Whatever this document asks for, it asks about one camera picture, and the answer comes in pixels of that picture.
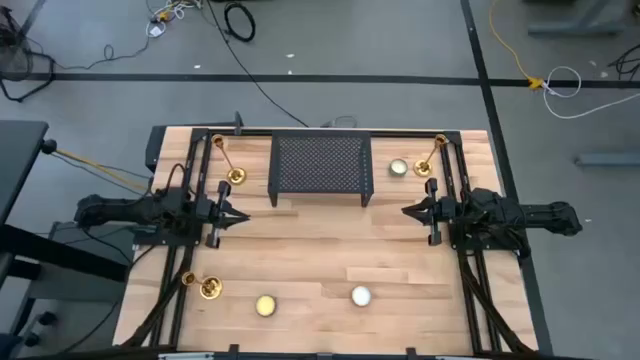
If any grey cable loop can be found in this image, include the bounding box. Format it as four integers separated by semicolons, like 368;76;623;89
319;114;359;129

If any coiled black cable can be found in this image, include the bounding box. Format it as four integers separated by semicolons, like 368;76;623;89
223;1;257;44

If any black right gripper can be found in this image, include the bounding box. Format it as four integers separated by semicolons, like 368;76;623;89
401;178;456;247

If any tallest brass candlestick holder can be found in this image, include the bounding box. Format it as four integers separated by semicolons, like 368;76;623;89
210;133;248;187

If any short brass candlestick holder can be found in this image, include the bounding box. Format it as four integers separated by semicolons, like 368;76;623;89
180;271;224;301

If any medium brass candlestick holder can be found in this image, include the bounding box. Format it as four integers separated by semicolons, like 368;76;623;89
413;133;450;178

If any long black floor cable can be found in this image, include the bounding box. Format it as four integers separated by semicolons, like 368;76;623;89
205;0;310;128

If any black wire floor fan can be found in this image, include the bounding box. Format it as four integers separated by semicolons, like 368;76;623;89
0;4;56;104

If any black perforated metal shelf riser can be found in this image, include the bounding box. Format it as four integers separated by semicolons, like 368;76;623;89
267;130;375;209

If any red blue patterned candle tin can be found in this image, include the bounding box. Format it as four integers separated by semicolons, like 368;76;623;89
254;294;278;318

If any black cable beside table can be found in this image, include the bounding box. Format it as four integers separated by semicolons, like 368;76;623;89
59;244;156;354

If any yellow pole with black knob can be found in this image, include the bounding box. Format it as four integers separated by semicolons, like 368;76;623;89
40;138;151;194

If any grey table base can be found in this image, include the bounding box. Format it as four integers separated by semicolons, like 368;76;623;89
522;0;626;37

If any black desk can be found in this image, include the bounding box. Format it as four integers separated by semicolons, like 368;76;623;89
0;119;130;296

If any black aluminium table frame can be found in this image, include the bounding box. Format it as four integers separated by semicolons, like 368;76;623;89
119;127;541;360

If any thin black floor cable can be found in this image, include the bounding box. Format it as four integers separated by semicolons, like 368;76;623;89
52;34;151;72

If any white yellow cable bundle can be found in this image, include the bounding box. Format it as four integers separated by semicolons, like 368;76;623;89
144;0;204;39

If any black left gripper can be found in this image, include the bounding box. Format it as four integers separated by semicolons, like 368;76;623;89
197;180;251;250

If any orange leaf patterned candle tin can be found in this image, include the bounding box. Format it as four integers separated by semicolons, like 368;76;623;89
350;285;373;308

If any black cable bundle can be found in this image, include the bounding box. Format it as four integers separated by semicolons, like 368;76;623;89
606;42;640;82

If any yellow extension cable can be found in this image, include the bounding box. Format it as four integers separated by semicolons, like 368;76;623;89
487;0;546;92

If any white floor cable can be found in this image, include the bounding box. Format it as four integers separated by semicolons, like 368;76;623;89
541;65;640;121

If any grey table foot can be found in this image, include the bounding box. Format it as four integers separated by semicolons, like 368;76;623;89
573;152;640;168

